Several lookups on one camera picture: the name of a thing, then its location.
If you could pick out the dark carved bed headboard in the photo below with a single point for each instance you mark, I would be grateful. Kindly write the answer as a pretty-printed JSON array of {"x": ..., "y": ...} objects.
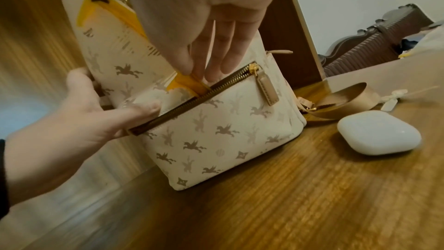
[{"x": 374, "y": 48}]

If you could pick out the white earbud case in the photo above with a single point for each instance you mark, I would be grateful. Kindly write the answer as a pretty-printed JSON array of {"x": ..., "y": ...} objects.
[{"x": 378, "y": 133}]

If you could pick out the dark wooden shelf cabinet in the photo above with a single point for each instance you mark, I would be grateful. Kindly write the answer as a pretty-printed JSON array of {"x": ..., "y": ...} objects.
[{"x": 284, "y": 37}]

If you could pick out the small white ribbon bow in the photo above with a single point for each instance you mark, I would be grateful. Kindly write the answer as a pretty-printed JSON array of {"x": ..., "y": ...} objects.
[{"x": 393, "y": 100}]

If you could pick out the person's right hand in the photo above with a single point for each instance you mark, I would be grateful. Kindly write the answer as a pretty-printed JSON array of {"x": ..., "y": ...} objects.
[{"x": 194, "y": 10}]

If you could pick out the translucent plastic shopping bag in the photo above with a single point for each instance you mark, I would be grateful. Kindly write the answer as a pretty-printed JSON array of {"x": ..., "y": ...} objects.
[{"x": 426, "y": 43}]

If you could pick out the person's left hand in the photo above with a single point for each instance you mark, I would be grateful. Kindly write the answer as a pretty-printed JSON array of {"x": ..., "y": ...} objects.
[{"x": 62, "y": 144}]

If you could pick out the yellow comb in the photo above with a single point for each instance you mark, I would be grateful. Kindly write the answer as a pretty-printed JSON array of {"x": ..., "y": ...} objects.
[{"x": 114, "y": 10}]

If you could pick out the cream patterned backpack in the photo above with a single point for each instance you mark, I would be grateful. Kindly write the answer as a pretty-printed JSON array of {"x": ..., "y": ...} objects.
[{"x": 225, "y": 139}]

